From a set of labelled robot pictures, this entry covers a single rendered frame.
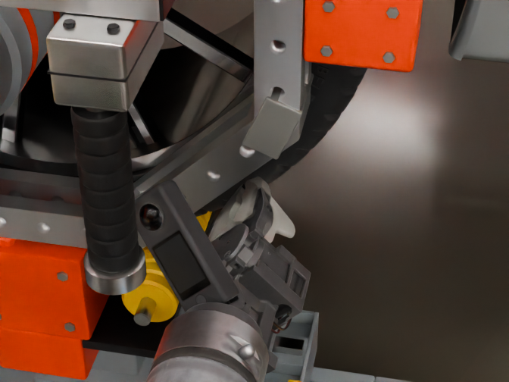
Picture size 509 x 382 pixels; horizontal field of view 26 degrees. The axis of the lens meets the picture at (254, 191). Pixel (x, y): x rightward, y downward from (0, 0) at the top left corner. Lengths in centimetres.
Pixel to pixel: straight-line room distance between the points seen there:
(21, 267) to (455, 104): 141
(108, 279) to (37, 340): 42
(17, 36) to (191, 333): 26
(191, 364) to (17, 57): 27
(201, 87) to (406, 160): 107
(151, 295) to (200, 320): 24
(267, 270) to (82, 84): 33
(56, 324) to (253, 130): 34
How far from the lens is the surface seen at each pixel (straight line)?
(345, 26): 88
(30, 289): 114
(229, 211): 103
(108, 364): 143
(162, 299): 111
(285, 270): 98
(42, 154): 116
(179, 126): 111
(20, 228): 110
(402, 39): 88
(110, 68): 68
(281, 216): 104
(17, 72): 86
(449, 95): 239
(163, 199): 92
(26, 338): 119
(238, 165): 97
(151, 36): 72
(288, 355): 154
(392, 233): 201
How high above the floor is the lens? 128
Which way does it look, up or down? 38 degrees down
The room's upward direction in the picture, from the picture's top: straight up
